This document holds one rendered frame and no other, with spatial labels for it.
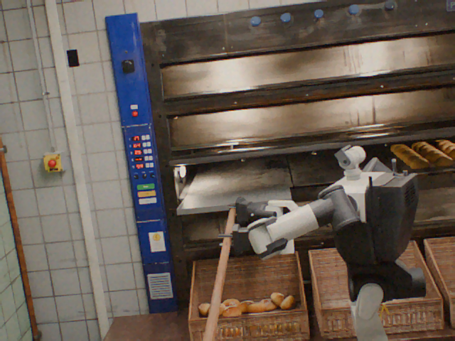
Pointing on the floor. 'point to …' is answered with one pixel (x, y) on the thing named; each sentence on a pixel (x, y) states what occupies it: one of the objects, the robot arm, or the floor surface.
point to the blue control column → (129, 24)
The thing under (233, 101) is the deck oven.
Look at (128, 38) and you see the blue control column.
